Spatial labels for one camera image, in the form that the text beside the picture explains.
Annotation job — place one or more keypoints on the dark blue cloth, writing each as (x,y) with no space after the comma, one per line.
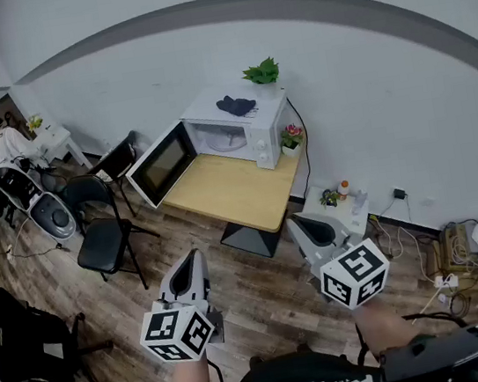
(235,105)

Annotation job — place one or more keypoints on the white power strip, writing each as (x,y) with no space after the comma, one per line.
(446,280)

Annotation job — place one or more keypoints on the yellow flower plant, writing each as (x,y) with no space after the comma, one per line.
(35,122)

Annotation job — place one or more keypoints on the pink flower potted plant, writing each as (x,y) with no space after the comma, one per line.
(291,138)

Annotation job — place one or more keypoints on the round glass turntable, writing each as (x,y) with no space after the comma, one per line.
(232,145)

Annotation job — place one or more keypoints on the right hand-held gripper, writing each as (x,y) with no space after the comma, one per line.
(354,275)

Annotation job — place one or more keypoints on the black table base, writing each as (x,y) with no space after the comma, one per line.
(250,239)

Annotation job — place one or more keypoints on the small white side table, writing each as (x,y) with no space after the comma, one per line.
(350,218)

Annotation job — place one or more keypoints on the person's right forearm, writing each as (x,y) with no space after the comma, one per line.
(383,324)

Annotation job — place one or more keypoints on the green leafy potted plant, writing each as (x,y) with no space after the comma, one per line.
(263,73)

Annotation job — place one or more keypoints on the black office chair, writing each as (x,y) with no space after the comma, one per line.
(26,346)

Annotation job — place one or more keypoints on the small purple flower plant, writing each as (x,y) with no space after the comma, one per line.
(329,198)

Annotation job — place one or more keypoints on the clear spray bottle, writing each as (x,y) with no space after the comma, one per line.
(360,203)

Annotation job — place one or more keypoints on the white microwave door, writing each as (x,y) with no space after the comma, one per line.
(164,165)

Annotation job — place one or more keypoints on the orange bottle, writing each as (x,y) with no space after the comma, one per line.
(344,190)

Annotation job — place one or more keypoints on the black chair patterned cushion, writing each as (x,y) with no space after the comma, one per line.
(118,157)

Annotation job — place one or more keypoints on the beige microwave roller guide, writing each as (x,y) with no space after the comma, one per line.
(230,135)

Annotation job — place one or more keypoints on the white grey machine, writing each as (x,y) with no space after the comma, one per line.
(49,214)

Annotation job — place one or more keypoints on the white microwave oven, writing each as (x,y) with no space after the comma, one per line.
(264,124)

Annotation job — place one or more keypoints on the black folding chair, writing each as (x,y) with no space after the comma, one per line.
(102,246)

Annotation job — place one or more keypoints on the black power adapter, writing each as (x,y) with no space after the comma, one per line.
(399,193)

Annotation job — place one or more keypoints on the black flat box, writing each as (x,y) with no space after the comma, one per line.
(433,357)

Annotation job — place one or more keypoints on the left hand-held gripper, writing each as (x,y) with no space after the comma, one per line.
(175,333)

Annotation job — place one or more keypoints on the white desk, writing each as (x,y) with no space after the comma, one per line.
(58,139)

